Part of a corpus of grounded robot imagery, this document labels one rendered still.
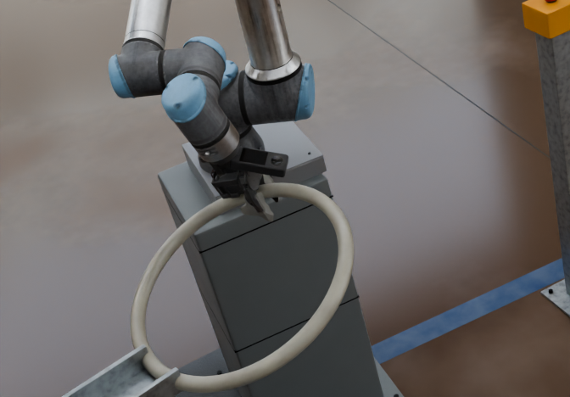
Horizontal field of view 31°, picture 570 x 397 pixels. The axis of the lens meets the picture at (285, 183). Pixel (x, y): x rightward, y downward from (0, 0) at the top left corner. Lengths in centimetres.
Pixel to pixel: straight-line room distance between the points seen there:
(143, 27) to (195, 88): 26
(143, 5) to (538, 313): 187
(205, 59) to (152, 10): 21
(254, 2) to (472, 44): 281
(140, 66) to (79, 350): 202
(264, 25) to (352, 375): 118
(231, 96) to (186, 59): 67
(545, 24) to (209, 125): 125
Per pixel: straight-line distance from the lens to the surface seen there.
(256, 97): 269
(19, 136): 568
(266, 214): 214
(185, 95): 195
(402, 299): 367
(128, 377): 201
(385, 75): 511
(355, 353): 316
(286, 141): 289
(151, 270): 215
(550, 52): 301
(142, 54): 211
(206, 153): 201
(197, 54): 205
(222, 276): 283
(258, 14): 257
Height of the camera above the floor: 232
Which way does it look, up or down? 31 degrees down
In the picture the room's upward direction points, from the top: 16 degrees counter-clockwise
